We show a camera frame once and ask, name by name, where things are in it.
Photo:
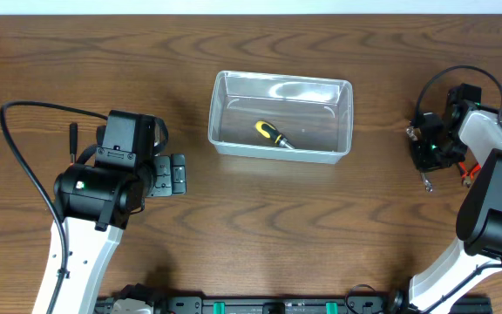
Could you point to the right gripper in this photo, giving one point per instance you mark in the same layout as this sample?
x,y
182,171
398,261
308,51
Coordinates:
x,y
421,162

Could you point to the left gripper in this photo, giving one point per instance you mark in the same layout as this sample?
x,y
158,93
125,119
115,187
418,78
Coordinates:
x,y
162,185

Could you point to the small silver wrench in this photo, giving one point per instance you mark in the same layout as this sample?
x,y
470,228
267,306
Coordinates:
x,y
426,182

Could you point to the clear plastic container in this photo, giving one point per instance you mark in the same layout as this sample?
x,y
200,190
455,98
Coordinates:
x,y
315,114

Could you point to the stubby yellow black screwdriver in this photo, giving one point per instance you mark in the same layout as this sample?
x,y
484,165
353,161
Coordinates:
x,y
270,132

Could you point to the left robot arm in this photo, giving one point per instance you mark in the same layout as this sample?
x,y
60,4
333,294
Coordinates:
x,y
95,197

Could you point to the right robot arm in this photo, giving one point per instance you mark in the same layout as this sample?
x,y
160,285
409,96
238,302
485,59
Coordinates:
x,y
476,251

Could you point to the black yellow slim screwdriver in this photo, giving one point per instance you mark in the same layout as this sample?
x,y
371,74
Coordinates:
x,y
100,134

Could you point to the small claw hammer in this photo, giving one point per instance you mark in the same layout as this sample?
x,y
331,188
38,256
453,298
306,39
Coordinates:
x,y
73,141

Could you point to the red handled pliers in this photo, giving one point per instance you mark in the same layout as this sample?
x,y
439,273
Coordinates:
x,y
466,172

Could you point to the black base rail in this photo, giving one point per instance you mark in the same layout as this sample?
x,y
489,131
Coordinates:
x,y
141,299

